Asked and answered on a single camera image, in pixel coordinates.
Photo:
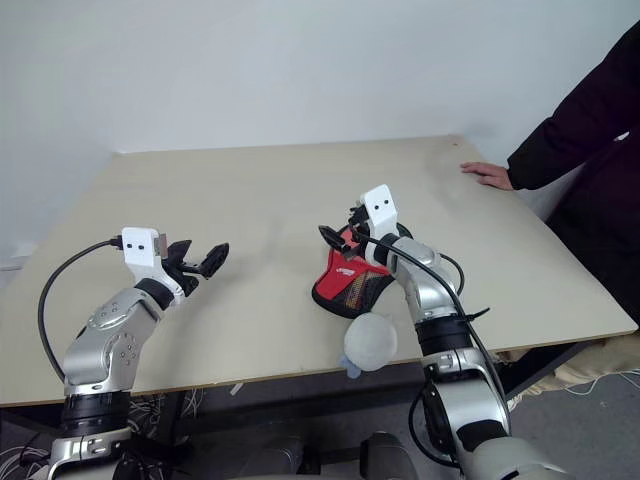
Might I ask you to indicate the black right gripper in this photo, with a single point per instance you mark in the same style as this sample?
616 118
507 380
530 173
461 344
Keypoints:
362 234

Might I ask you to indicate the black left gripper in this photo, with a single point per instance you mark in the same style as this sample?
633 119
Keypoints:
186 272

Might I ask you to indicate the white and blue plush ball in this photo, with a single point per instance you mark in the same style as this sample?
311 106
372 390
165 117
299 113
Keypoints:
370 340

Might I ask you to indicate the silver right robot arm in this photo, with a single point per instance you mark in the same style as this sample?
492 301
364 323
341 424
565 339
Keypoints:
450 390

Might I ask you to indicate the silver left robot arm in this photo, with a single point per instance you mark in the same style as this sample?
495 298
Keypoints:
112 345

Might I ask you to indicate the bystander bare hand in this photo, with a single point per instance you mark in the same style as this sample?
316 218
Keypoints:
492 175

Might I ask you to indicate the dark grey rounded shape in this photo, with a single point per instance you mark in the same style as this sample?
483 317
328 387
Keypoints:
392 457
275 457

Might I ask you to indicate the bystander in dark jacket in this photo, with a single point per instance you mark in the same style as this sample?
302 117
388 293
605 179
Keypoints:
595 150

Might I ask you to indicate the beige foam sheet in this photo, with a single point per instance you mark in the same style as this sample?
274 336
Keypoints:
600 362

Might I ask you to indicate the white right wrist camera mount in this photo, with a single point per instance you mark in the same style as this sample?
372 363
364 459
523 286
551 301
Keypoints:
381 210

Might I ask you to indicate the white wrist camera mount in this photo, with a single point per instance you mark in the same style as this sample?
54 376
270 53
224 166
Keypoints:
142 250
381 210

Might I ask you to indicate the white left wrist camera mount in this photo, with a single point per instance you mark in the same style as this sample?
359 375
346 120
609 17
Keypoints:
142 250

